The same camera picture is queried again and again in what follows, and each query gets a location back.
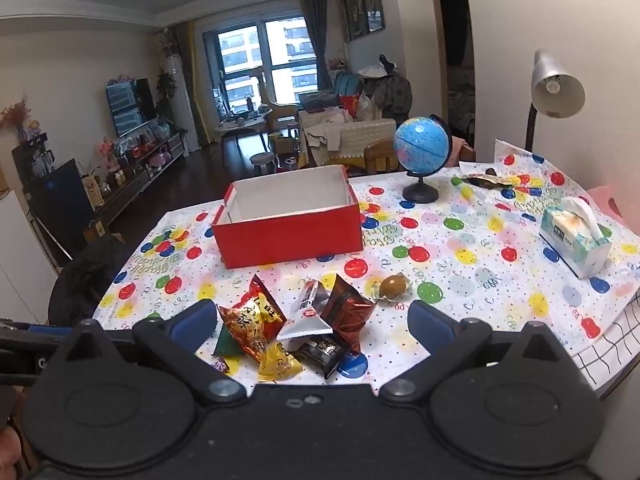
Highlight purple candy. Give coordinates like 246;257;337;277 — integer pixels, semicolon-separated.
212;356;230;374

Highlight green snack packet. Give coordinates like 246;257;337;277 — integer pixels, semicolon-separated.
213;324;244;358

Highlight red yellow snack bag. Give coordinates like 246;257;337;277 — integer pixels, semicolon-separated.
218;275;286;362

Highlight yellow small snack packet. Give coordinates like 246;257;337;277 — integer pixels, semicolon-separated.
258;341;304;382

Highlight brown foil snack bag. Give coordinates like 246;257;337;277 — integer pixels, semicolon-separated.
321;275;375;354

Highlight black snack packet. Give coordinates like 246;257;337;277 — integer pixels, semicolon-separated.
293;334;350;379

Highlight white snack packet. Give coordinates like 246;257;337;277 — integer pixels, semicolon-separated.
277;280;333;352

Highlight person's hand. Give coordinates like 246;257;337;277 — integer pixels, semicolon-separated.
0;426;22;480

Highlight black jacket on chair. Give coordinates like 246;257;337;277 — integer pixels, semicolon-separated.
48;234;129;327

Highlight balloon pattern tablecloth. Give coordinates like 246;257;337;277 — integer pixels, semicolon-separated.
94;141;639;391

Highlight tissue pack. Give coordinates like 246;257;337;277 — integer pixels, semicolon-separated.
540;196;612;278

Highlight tv cabinet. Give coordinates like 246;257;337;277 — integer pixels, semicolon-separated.
94;133;186;228

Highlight wrapper near globe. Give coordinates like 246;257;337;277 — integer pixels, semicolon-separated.
462;168;513;190

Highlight red cardboard box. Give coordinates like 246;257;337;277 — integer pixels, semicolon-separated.
212;165;362;269

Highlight blue desk globe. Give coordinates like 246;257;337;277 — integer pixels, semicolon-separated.
394;114;454;204

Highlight small round stool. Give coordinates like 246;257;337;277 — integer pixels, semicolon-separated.
250;152;277;176

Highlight wooden chair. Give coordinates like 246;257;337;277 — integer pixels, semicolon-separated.
363;139;404;174

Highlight pink cloth on chair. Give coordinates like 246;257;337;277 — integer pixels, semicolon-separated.
588;184;639;234

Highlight round coffee table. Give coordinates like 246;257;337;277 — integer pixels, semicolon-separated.
214;110;270;157

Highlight sofa with cream cover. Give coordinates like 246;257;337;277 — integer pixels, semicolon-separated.
297;71;414;168

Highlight silver desk lamp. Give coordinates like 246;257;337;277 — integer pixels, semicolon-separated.
525;49;586;153

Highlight wall television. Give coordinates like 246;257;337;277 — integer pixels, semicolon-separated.
105;78;156;136

